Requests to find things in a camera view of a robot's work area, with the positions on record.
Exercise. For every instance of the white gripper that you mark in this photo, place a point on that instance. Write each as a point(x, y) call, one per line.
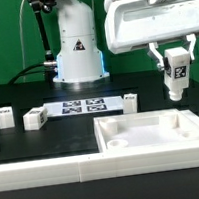
point(132, 24)

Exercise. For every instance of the white square tabletop part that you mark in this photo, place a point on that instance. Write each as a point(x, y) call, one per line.
point(145, 129)

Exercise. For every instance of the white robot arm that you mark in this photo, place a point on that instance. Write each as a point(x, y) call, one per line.
point(79, 60)

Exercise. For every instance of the white sheet with tags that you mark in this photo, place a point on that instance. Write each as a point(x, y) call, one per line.
point(63, 108)

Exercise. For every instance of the white obstacle fence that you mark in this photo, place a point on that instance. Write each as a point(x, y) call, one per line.
point(99, 165)

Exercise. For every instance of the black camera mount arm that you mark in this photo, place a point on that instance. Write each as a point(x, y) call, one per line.
point(45, 6)

